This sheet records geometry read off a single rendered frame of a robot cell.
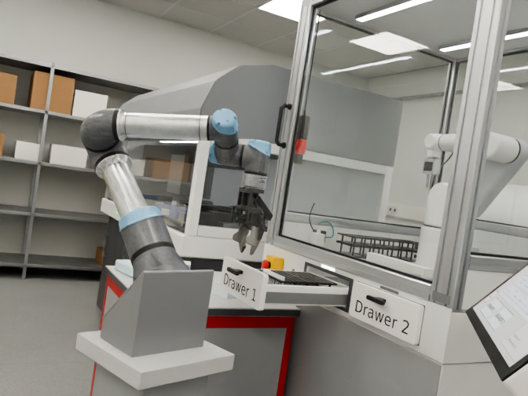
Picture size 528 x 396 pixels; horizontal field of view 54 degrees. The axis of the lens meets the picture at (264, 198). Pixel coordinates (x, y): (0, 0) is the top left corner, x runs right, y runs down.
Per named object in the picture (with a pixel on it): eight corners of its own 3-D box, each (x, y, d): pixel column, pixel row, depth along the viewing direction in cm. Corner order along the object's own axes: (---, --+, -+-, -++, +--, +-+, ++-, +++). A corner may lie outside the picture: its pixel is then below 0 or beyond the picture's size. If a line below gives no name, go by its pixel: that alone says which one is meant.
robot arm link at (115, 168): (136, 272, 138) (75, 128, 163) (146, 292, 151) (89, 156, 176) (178, 253, 141) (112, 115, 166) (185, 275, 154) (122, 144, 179)
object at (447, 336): (442, 364, 136) (451, 309, 136) (259, 276, 225) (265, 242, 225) (634, 354, 182) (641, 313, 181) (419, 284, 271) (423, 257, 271)
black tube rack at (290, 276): (277, 301, 165) (280, 280, 165) (252, 287, 180) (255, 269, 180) (334, 302, 175) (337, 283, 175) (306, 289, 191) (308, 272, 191)
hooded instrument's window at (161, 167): (184, 234, 244) (198, 138, 243) (104, 198, 400) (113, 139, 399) (371, 251, 299) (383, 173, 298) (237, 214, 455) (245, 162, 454)
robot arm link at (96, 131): (75, 96, 156) (239, 102, 156) (86, 119, 165) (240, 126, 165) (66, 126, 150) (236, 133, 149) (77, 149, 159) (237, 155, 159)
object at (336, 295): (262, 305, 157) (265, 284, 157) (226, 284, 180) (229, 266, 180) (364, 307, 177) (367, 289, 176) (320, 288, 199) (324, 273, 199)
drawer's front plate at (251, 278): (258, 311, 155) (263, 274, 155) (219, 287, 180) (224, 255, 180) (263, 311, 156) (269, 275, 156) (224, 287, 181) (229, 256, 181)
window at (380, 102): (435, 284, 143) (491, -65, 141) (279, 235, 218) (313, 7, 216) (436, 284, 144) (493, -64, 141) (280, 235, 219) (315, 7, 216)
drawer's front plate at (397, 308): (413, 345, 143) (419, 306, 143) (348, 314, 168) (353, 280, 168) (418, 345, 144) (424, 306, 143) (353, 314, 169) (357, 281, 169)
